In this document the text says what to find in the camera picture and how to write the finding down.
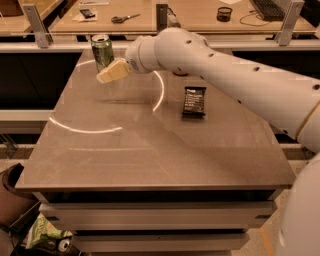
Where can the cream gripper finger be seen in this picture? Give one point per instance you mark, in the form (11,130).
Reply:
(118,69)

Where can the green soda can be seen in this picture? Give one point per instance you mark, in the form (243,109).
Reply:
(102,51)

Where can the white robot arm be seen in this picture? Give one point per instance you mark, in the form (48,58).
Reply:
(288,101)

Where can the orange soda can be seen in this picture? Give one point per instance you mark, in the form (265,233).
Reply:
(180,73)

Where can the scissors on back desk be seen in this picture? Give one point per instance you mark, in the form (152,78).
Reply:
(119,20)

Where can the black phone on desk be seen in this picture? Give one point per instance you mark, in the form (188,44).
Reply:
(87,13)

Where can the black snack bar wrapper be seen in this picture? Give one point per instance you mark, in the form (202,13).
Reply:
(194,101)

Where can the black keyboard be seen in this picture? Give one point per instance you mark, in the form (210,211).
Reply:
(268,10)

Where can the upper grey drawer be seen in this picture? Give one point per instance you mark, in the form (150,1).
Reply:
(158,216)

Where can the grey drawer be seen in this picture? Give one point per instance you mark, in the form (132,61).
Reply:
(158,216)
(161,243)

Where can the brown bin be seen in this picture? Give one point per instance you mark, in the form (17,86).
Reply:
(13,203)

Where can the green chip bag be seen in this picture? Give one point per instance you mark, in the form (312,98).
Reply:
(43,234)

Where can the lower grey drawer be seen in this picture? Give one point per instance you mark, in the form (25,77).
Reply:
(161,243)

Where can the middle metal bracket post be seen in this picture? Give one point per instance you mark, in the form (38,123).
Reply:
(161,17)

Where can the metal bracket post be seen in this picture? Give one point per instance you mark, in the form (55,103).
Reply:
(161,17)
(292,10)
(42,37)

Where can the left metal bracket post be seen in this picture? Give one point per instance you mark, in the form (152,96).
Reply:
(42,37)

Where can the right metal bracket post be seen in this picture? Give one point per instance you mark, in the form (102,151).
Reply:
(292,10)

